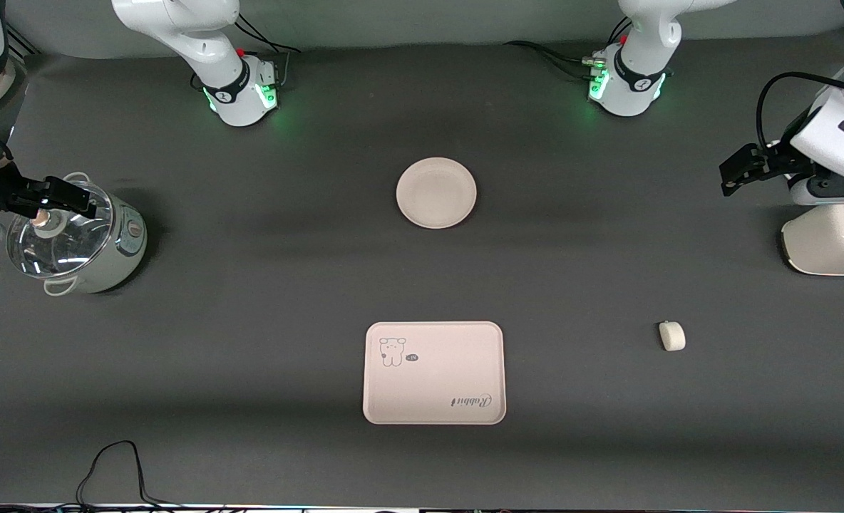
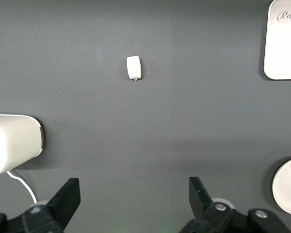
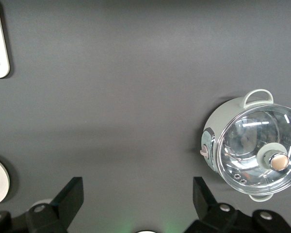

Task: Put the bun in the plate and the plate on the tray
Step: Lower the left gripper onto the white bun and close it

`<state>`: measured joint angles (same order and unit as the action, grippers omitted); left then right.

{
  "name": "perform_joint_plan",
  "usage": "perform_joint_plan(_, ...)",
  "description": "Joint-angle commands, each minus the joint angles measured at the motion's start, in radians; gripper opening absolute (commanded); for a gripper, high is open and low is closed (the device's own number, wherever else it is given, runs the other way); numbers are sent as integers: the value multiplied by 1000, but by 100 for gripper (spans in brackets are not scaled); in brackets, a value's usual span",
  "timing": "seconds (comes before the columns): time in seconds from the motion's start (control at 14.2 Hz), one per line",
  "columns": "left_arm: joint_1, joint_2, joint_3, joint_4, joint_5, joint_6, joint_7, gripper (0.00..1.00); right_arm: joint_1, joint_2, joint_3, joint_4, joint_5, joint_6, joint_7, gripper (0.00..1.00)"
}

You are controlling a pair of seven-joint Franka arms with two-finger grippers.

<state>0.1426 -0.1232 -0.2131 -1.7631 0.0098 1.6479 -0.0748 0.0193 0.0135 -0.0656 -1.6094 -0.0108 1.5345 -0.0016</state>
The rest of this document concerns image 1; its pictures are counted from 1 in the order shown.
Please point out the white two-slot toaster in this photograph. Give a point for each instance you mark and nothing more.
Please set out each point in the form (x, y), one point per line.
(821, 242)

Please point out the small white steamed bun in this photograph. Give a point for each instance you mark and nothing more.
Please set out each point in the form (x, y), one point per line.
(672, 336)

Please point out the cream rectangular rabbit tray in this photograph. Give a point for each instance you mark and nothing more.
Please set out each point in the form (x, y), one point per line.
(434, 372)

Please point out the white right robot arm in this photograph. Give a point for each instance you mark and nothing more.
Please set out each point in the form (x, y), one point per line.
(201, 43)

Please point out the pale green electric pot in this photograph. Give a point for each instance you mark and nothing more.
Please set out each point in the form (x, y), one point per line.
(119, 249)

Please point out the glass pot lid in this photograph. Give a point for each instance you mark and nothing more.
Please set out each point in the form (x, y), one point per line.
(58, 249)

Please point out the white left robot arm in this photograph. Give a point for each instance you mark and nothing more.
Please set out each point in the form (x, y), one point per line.
(650, 28)

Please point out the round cream plate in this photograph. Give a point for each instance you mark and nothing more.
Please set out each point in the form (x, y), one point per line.
(436, 193)

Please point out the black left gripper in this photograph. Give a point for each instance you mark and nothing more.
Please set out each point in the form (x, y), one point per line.
(775, 162)

